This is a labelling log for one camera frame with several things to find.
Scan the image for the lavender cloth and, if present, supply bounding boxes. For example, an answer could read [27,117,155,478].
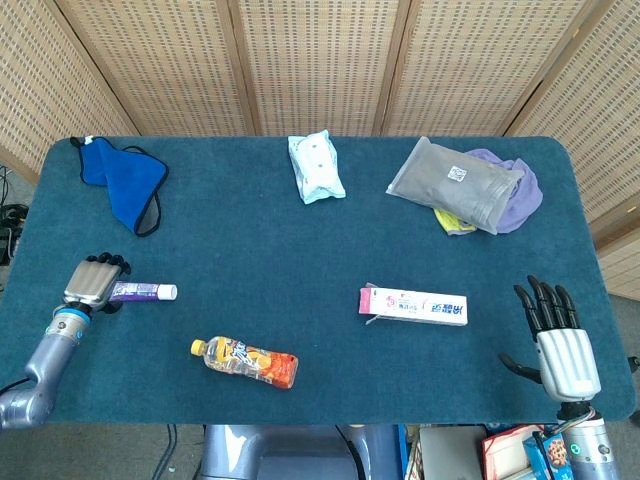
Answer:
[464,147,544,235]

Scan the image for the white pink toothpaste box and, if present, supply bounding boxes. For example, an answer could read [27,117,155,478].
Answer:
[357,283,470,327]

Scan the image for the purple white toothpaste tube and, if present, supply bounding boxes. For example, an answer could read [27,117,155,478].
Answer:
[112,281,179,303]

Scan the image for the red book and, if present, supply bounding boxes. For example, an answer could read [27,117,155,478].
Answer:
[480,425,546,480]

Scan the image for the woven wood screen panel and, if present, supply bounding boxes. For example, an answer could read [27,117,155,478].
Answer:
[372,0,609,137]
[227,0,409,137]
[52,0,259,137]
[0,0,141,186]
[502,0,640,301]

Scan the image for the light blue wet wipes pack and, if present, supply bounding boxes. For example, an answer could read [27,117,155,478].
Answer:
[287,129,347,205]

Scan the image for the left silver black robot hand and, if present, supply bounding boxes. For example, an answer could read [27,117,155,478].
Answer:
[62,253,133,315]

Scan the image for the blue cloth black trim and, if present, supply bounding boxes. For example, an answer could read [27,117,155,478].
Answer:
[69,135,170,238]

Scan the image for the grey translucent zip bag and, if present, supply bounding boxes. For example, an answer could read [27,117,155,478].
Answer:
[385,135,526,236]

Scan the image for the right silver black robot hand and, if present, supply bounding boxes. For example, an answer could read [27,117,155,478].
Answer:
[498,274,602,403]

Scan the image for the grey laptop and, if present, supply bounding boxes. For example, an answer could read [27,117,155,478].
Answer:
[418,424,489,480]

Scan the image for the grey-blue robot torso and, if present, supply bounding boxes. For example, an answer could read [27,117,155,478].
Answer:
[199,424,406,480]

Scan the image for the black floor cable bundle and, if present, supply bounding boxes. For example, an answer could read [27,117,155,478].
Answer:
[0,164,29,266]

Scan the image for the orange label drink bottle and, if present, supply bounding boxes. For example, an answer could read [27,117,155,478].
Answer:
[190,335,300,389]

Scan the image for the teal felt table cover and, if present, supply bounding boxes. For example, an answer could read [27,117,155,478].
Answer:
[0,135,636,426]

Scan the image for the yellow-green cloth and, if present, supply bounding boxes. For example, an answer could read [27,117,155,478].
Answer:
[433,207,478,237]

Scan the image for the blue chocolate chip cookie package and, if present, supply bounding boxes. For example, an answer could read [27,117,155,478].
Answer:
[522,432,571,480]

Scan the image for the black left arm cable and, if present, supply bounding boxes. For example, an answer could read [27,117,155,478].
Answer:
[0,375,32,395]

